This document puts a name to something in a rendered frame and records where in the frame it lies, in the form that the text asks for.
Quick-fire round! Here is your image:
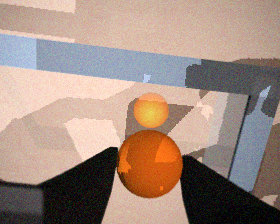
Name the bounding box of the clear blue l-shaped low wall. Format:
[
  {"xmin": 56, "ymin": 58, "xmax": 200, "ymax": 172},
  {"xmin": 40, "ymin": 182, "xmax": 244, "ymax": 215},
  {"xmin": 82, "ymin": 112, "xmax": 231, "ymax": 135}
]
[{"xmin": 0, "ymin": 33, "xmax": 280, "ymax": 194}]

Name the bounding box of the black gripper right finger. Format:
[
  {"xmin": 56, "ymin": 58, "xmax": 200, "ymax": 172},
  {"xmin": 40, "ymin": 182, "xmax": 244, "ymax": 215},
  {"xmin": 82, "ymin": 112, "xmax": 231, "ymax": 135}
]
[{"xmin": 180, "ymin": 155, "xmax": 280, "ymax": 224}]

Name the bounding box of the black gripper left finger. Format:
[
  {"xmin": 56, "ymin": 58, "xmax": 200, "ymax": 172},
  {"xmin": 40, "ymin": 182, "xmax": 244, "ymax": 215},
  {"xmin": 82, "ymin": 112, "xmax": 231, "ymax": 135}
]
[{"xmin": 0, "ymin": 146, "xmax": 118, "ymax": 224}]

